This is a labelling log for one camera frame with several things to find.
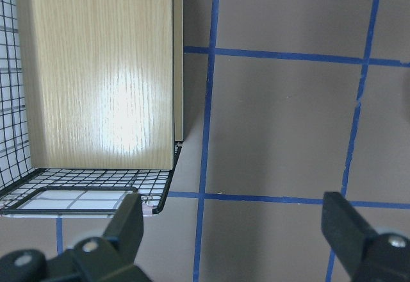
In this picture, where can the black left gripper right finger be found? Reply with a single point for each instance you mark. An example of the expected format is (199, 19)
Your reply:
(364, 253)

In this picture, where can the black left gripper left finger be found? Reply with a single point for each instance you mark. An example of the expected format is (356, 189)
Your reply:
(110, 257)

